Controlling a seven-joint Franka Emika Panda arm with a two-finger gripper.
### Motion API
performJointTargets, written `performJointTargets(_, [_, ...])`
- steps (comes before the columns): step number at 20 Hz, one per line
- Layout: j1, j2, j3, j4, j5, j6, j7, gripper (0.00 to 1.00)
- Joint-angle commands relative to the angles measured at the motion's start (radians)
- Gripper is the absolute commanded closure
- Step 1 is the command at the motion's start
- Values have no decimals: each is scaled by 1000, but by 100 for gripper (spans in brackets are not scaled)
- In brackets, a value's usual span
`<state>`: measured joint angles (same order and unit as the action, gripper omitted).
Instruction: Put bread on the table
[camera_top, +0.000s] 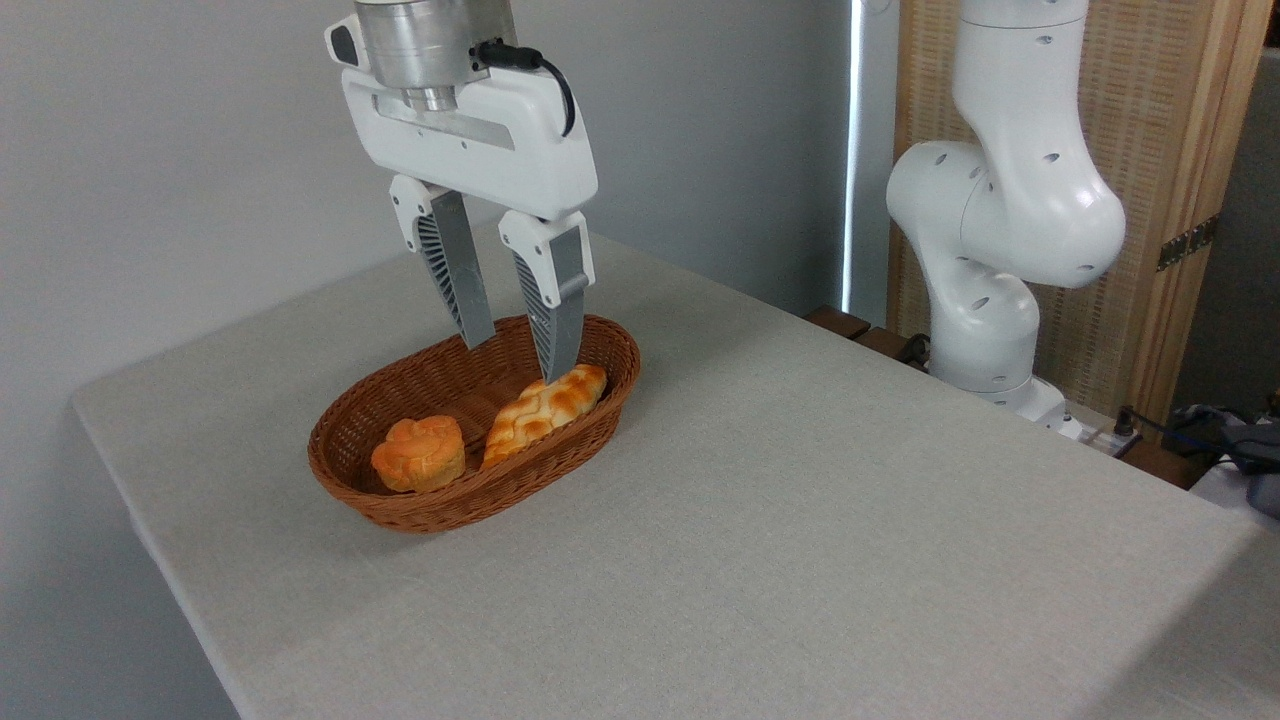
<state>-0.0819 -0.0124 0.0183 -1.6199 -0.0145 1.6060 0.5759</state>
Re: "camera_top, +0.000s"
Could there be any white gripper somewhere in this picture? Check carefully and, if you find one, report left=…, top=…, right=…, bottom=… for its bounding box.
left=324, top=14, right=600, bottom=384

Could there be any dark blue grey bag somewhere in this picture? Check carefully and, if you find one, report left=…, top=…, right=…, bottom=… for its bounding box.
left=1168, top=402, right=1280, bottom=521

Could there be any round orange flower-shaped bread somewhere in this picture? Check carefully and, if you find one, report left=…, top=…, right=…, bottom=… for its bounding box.
left=371, top=415, right=467, bottom=494

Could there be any white power strip with plug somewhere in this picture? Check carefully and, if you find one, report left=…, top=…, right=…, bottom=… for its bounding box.
left=1060, top=403, right=1144, bottom=458

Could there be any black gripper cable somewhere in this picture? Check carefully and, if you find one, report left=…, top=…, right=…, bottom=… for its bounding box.
left=473, top=38, right=578, bottom=138

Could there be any brown wicker oval basket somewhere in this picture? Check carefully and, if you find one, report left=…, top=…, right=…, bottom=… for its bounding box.
left=307, top=313, right=642, bottom=534

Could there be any long braided golden bread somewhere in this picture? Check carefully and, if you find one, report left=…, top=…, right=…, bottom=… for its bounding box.
left=481, top=364, right=608, bottom=471

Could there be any metal screen hinge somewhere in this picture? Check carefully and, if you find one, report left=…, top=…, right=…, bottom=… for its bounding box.
left=1157, top=214, right=1220, bottom=273

